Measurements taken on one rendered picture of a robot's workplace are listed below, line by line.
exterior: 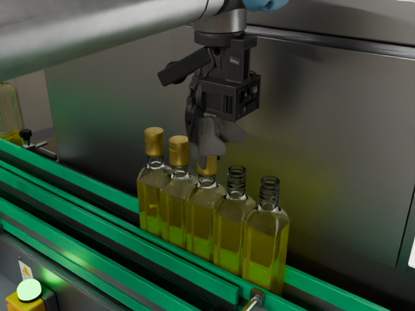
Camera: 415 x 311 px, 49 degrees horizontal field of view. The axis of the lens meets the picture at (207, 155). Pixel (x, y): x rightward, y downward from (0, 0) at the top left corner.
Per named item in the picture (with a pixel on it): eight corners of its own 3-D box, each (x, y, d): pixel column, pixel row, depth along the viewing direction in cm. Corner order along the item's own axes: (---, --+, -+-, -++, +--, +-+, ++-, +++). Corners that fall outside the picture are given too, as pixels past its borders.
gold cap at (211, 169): (222, 170, 75) (222, 145, 73) (209, 178, 73) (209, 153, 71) (204, 164, 77) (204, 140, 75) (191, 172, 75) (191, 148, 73)
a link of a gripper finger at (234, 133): (241, 167, 73) (238, 117, 68) (211, 157, 76) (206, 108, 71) (251, 157, 75) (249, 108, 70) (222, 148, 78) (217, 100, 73)
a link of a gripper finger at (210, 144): (217, 182, 67) (223, 122, 64) (186, 171, 71) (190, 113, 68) (228, 176, 70) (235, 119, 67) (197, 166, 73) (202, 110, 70)
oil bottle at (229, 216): (254, 293, 83) (260, 193, 73) (238, 312, 79) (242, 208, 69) (228, 281, 86) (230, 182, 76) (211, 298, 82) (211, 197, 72)
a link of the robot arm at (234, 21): (180, 0, 61) (215, -6, 67) (181, 34, 63) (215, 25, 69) (227, 5, 57) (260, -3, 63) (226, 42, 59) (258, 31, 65)
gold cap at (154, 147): (146, 148, 83) (144, 126, 81) (165, 148, 83) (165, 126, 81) (143, 157, 79) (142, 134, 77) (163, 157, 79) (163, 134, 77)
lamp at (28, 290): (46, 293, 91) (44, 281, 89) (26, 306, 87) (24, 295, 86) (33, 284, 93) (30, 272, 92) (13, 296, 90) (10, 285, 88)
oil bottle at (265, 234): (282, 307, 80) (293, 204, 70) (267, 327, 76) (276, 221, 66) (254, 294, 83) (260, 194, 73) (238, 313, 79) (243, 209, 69)
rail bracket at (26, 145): (55, 170, 126) (47, 125, 120) (34, 179, 121) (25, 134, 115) (46, 165, 128) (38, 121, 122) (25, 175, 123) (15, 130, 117)
